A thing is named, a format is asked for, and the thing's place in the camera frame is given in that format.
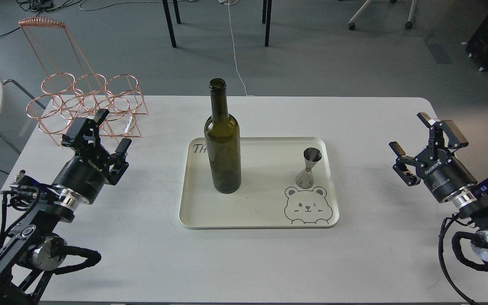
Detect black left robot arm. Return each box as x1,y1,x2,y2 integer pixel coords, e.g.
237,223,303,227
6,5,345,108
0,109,131,305

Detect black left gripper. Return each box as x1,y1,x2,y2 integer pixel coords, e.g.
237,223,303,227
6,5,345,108
53,109,132,204

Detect copper wire wine rack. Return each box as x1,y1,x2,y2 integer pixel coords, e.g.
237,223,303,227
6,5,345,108
19,16,149,145

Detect white floor cable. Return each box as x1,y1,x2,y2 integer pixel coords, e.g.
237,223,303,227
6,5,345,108
219,0,255,97

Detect cream bear serving tray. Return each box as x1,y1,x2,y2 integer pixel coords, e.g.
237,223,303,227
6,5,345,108
179,137,340,229

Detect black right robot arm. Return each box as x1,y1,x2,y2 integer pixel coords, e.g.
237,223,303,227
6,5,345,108
389,112,488,305

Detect dark green wine bottle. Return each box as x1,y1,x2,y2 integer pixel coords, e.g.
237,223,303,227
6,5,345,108
203,78,241,194

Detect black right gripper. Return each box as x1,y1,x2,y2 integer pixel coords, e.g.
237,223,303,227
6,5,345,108
389,112,477,202

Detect black floor cables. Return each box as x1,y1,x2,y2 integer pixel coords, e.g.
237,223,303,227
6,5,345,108
0,0,100,45

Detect white office chair base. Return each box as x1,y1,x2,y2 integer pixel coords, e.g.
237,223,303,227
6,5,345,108
347,0,420,31

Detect black table legs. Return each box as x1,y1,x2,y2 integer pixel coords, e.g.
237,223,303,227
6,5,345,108
162,0,273,48

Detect steel double jigger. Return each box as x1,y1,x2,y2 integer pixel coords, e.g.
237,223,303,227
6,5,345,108
295,147,323,189

